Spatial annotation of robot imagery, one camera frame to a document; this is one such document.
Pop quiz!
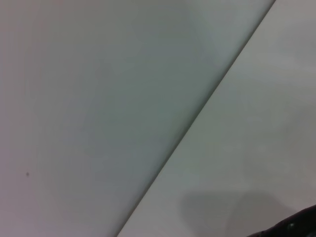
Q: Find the black round teapot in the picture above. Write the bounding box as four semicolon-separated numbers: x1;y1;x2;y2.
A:
246;204;316;237

